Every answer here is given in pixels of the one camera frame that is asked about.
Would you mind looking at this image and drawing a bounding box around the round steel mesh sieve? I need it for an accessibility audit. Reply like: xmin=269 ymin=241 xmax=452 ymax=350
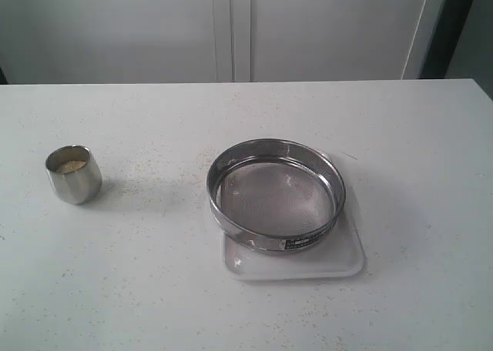
xmin=206 ymin=139 xmax=347 ymax=252

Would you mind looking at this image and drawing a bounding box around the white cabinet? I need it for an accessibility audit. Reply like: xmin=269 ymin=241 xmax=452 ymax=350
xmin=1 ymin=0 xmax=444 ymax=84

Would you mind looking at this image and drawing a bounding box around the grain mixture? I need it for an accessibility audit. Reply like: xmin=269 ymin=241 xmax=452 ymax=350
xmin=56 ymin=160 xmax=86 ymax=174

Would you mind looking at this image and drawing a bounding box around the white plastic tray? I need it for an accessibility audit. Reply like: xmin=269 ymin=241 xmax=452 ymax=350
xmin=201 ymin=151 xmax=366 ymax=282

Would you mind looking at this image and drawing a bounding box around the stainless steel cup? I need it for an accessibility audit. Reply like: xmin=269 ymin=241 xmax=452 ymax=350
xmin=45 ymin=145 xmax=102 ymax=205

